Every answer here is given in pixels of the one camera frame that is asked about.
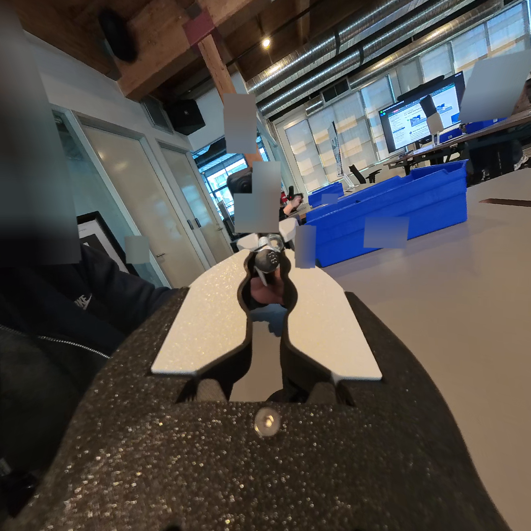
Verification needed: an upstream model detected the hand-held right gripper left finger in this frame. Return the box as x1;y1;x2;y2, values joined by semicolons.
151;251;252;377

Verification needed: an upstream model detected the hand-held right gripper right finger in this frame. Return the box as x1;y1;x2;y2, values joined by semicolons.
280;252;382;382

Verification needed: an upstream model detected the silver hex bolt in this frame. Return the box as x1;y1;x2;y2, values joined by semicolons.
254;236;283;275

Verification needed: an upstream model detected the person's left forearm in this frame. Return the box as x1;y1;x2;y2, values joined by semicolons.
81;247;189;337

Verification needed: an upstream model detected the person's left hand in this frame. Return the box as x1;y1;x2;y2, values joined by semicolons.
250;277;288;311

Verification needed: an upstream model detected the blue plastic bin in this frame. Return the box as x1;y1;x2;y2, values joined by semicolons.
305;160;468;268
308;182;345;208

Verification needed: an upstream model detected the frosted glass door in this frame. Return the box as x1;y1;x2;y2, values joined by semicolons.
81;124;208;270
158;143;233;260

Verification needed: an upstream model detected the black office chair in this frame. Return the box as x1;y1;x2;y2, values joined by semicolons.
348;164;382;185

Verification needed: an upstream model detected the white desktop monitor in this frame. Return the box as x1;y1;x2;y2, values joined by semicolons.
328;121;353;187

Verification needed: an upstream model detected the wooden pillar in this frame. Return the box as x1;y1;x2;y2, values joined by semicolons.
197;37;266;166

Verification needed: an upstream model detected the large display screen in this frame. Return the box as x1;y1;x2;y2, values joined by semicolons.
378;71;466;154

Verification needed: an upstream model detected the person's dark jacket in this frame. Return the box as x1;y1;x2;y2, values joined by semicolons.
0;245;183;515

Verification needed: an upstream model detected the black round ceiling fixture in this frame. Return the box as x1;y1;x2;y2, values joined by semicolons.
97;8;138;64

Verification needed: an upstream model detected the black wall speaker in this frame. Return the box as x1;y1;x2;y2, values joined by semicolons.
166;99;206;135

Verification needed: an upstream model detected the black picture frame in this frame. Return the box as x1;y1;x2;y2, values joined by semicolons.
77;212;139;276

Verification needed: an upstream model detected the silver ventilation duct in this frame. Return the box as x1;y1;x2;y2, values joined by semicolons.
245;0;461;94
255;0;531;119

